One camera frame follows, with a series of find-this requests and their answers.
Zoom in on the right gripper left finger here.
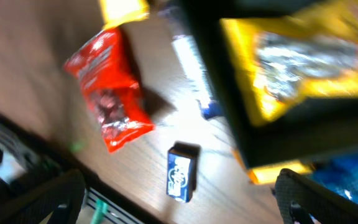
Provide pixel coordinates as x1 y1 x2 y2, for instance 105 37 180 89
0 169 85 223

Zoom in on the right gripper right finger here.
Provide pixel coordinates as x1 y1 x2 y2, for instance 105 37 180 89
275 169 358 224

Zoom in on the red candy bag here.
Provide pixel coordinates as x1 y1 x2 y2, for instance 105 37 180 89
63 28 155 152

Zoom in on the yellow Hacks candy bag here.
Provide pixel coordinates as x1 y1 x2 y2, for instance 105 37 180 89
219 1 358 127

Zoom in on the yellow snack packet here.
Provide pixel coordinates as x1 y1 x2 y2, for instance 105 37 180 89
99 0 150 30
232 149 314 185

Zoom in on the yellow snack packet under box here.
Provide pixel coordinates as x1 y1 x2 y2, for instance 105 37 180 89
232 149 314 185

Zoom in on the blue snack bar wrapper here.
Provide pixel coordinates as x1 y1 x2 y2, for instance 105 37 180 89
309 153 358 203

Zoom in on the dark green open box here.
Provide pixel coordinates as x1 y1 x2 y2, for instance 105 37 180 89
179 1 358 168

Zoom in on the blue Eclipse mint box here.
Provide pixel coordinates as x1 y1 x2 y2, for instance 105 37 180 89
166 142 201 203

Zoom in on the dark blue snack bar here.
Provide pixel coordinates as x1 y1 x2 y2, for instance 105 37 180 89
158 6 225 121

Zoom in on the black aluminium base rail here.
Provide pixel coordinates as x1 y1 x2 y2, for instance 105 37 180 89
0 115 160 223

